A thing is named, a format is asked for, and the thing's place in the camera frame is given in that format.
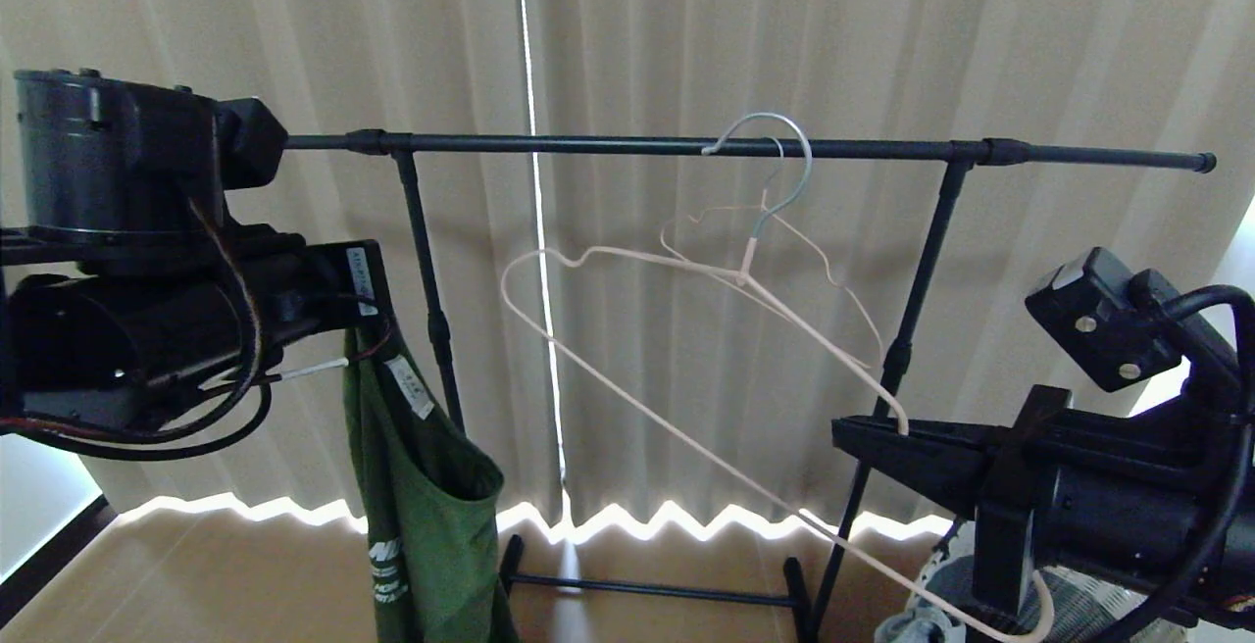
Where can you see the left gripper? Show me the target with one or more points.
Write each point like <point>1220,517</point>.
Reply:
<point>147,339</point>

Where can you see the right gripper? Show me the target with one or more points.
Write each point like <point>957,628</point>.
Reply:
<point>1128,496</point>

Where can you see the green short-sleeved shirt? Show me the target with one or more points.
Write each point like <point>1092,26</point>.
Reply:
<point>431,525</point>

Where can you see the pink clothes hanger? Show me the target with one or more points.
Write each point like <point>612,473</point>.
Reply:
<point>627,253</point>
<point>830,275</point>

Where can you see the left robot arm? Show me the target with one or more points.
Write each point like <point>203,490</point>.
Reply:
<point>108,153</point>

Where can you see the white laundry basket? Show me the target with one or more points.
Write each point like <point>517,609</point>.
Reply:
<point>1079,609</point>

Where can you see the black clothes rack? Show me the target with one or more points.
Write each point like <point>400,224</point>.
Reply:
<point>608,144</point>

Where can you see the pale grey garment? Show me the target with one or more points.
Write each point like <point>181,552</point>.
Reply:
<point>917,628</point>

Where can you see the beige curtain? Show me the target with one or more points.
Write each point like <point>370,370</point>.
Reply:
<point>686,25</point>

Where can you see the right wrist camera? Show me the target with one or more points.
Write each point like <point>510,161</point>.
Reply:
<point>1098,320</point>

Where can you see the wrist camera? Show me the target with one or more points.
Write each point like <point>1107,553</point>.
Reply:
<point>1098,320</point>
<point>253,138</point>

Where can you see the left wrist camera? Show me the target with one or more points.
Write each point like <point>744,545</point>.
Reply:
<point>253,138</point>

